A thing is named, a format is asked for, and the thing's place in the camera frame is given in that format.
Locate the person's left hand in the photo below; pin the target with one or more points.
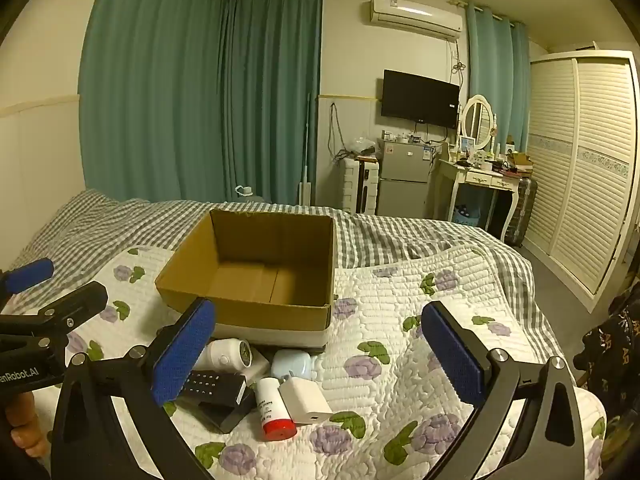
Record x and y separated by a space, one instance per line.
22 415

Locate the white charger adapter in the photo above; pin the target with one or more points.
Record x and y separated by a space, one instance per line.
302 401

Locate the grey checked bed sheet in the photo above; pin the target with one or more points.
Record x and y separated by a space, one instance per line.
400 240

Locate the light blue case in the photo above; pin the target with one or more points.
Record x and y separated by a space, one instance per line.
291 363

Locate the small photo frame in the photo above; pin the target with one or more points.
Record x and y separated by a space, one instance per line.
467 146

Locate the white tube with red cap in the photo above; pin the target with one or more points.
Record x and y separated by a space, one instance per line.
267 406

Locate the oval white mirror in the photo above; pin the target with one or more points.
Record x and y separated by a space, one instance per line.
476 121

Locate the black remote control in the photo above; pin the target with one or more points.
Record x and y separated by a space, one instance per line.
215 385

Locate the clear plastic bag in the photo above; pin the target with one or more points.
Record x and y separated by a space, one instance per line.
361 145

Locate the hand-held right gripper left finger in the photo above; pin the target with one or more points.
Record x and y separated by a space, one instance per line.
184 355

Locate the white suitcase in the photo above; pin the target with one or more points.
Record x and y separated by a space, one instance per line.
361 187

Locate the dark suitcase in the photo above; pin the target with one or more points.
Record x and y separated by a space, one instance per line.
522 210

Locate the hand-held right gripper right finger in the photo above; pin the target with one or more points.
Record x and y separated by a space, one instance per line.
454 357

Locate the dark floral cloth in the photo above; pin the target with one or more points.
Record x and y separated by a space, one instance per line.
612 350

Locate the white mop pole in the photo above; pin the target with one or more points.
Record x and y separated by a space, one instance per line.
305 160

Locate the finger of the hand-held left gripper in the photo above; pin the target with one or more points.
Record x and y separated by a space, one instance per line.
75 302
31 275

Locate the white air conditioner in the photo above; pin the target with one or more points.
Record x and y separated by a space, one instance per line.
415 16

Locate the white dressing table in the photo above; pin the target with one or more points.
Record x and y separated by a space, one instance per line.
480 177

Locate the black box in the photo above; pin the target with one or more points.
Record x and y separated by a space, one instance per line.
230 419

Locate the brown cardboard box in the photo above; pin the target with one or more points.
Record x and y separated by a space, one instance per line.
250 240

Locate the white louvred wardrobe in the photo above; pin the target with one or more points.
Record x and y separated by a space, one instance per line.
580 170

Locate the black wall television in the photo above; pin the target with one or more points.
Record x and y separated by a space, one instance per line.
419 97

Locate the silver fridge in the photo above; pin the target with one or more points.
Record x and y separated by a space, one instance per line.
402 180

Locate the teal curtain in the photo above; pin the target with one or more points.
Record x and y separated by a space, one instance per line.
272 95
495 75
150 85

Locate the white floral quilt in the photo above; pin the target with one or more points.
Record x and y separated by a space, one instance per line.
380 305

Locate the blue bin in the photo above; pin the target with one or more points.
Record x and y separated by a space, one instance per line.
467 216

